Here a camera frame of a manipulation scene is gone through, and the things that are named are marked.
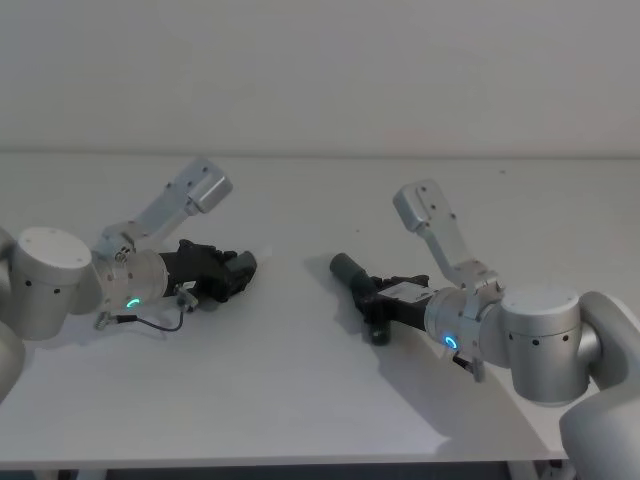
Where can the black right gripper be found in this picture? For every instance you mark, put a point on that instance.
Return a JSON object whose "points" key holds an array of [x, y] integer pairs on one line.
{"points": [[404, 299]]}

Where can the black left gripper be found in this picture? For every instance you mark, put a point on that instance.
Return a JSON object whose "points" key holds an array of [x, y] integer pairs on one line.
{"points": [[192, 267]]}

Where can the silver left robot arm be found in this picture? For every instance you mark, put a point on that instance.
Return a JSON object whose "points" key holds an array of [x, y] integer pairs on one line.
{"points": [[50, 280]]}

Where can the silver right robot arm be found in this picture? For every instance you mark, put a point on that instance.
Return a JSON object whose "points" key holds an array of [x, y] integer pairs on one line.
{"points": [[545, 340]]}

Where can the white table cloth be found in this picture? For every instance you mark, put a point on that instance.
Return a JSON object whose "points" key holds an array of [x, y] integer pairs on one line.
{"points": [[280, 375]]}

